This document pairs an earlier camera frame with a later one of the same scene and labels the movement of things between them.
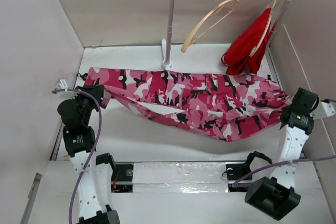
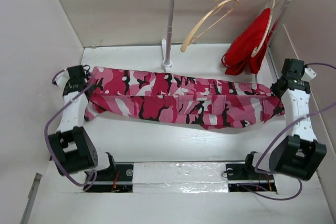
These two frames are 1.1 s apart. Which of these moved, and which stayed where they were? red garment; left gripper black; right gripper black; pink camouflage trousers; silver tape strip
Moved: pink camouflage trousers; left gripper black; right gripper black
Stayed: red garment; silver tape strip
